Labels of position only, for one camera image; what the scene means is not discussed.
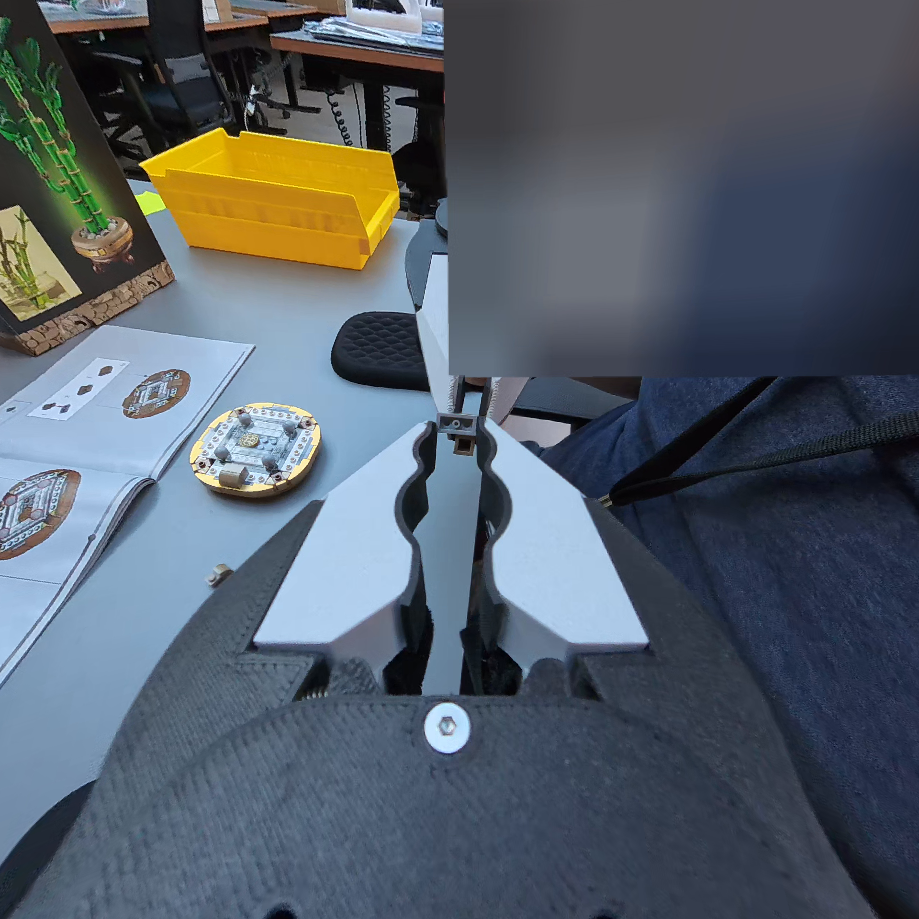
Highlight wooden office desk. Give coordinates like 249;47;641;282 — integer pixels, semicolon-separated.
39;7;270;35
269;29;445;153

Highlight papers on desk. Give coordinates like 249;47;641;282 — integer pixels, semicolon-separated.
305;18;445;53

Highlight small dark grey lego piece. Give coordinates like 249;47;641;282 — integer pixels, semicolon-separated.
436;414;481;457

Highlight blue hooded sweatshirt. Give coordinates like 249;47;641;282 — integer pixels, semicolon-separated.
538;375;919;919

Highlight black office chair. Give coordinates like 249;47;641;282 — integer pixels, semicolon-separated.
93;0;234;155

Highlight black quilted wrist rest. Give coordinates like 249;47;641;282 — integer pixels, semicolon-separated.
330;310;432;392

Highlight black hoodie drawstring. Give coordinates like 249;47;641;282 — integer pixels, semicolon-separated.
599;377;919;511

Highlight black bamboo lego set box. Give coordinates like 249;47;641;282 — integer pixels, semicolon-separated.
0;0;177;358

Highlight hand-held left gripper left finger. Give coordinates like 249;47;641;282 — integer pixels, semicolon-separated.
253;422;437;695

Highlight black coiled cable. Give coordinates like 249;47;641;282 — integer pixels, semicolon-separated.
325;85;361;148

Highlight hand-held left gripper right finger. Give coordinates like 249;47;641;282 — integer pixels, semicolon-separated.
461;420;650;695

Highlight open lego instruction booklet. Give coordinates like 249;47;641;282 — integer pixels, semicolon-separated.
0;325;256;686

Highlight round lego base build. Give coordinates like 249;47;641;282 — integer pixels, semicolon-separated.
189;402;322;498

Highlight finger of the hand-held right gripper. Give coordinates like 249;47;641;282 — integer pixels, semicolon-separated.
415;253;460;417

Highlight yellow plastic bin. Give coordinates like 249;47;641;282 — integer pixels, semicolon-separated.
138;128;401;271

